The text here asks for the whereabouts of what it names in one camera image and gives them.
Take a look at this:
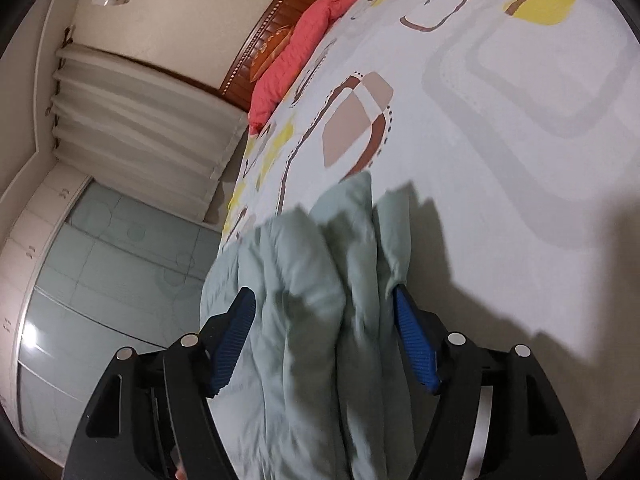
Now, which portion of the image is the white pleated curtain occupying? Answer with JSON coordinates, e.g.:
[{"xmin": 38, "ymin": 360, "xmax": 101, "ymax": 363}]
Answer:
[{"xmin": 50, "ymin": 42, "xmax": 249, "ymax": 223}]

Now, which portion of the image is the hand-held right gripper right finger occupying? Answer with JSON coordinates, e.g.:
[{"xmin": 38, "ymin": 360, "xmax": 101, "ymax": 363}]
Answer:
[{"xmin": 391, "ymin": 284, "xmax": 588, "ymax": 480}]

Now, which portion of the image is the brown wooden headboard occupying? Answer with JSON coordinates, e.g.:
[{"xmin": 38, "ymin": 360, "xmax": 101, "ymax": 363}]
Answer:
[{"xmin": 218, "ymin": 0, "xmax": 381, "ymax": 111}]

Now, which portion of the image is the light green puffer jacket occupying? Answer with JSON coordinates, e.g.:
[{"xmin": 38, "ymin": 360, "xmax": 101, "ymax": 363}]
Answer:
[{"xmin": 199, "ymin": 170, "xmax": 418, "ymax": 480}]

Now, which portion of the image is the brown wooden wall trim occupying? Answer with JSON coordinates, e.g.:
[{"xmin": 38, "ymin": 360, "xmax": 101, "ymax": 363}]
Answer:
[{"xmin": 120, "ymin": 57, "xmax": 251, "ymax": 111}]

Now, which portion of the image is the orange pillow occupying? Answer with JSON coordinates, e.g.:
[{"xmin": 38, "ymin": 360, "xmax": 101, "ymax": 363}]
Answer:
[{"xmin": 250, "ymin": 25, "xmax": 293, "ymax": 81}]

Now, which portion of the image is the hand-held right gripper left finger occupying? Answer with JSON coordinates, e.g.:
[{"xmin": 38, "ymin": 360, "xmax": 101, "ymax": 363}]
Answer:
[{"xmin": 62, "ymin": 287, "xmax": 258, "ymax": 480}]

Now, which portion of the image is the wardrobe with frosted glass doors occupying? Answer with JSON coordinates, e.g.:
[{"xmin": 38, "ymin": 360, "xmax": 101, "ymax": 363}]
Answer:
[{"xmin": 0, "ymin": 162, "xmax": 223, "ymax": 461}]

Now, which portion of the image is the white patterned bed sheet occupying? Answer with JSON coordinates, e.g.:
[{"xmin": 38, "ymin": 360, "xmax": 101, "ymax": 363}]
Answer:
[{"xmin": 220, "ymin": 0, "xmax": 640, "ymax": 480}]

